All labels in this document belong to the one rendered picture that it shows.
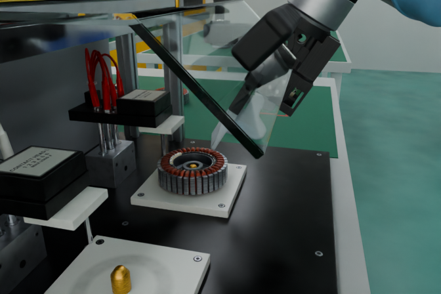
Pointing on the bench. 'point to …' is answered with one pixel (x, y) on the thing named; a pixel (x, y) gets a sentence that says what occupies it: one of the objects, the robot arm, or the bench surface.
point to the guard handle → (266, 37)
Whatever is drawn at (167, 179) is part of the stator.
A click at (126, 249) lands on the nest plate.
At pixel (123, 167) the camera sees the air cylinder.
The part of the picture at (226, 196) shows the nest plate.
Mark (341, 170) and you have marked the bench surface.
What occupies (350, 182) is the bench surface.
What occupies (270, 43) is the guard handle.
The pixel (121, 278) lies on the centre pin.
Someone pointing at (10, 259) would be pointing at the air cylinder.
